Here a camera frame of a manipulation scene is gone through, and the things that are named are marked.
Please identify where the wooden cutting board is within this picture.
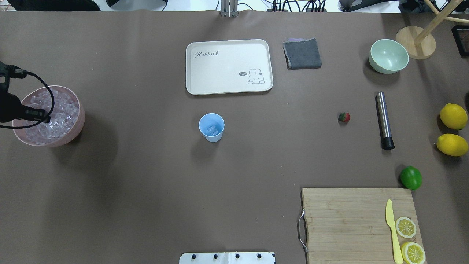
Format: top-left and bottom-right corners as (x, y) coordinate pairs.
(301, 188), (423, 264)

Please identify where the steel muddler with black tip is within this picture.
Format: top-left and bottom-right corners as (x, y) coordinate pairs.
(375, 91), (395, 150)

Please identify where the lemon half slice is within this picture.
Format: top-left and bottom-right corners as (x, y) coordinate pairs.
(401, 242), (426, 264)
(395, 217), (417, 239)

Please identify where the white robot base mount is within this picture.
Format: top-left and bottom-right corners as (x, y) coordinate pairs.
(179, 251), (276, 264)

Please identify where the grey folded cloth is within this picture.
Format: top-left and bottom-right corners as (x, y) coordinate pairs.
(283, 37), (322, 70)

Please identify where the green lime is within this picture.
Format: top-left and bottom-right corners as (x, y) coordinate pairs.
(400, 166), (422, 190)

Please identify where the light blue plastic cup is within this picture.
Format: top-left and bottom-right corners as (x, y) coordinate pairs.
(198, 113), (225, 143)

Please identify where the yellow lemon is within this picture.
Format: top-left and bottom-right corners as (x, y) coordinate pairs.
(436, 133), (469, 157)
(439, 103), (468, 130)

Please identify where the ice cube in cup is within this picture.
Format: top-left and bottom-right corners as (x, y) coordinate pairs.
(207, 126), (218, 136)

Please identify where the cream rabbit tray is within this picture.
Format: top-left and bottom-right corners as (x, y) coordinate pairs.
(186, 40), (274, 95)

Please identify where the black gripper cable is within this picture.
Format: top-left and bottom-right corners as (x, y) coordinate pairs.
(0, 72), (55, 129)

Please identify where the red strawberry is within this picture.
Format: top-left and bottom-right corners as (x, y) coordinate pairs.
(338, 112), (351, 122)

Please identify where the wooden cup stand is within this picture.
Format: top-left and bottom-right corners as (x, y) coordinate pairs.
(395, 0), (469, 60)

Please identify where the pink bowl of ice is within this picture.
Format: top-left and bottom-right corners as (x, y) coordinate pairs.
(12, 85), (85, 147)

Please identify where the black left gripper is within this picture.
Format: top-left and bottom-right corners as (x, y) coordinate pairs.
(0, 62), (51, 124)

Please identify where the aluminium frame post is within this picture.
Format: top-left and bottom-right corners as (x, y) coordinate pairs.
(220, 0), (239, 17)

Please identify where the mint green bowl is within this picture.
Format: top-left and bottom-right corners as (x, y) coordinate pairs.
(368, 39), (409, 74)

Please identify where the yellow plastic knife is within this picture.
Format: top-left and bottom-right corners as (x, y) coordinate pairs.
(385, 199), (403, 264)

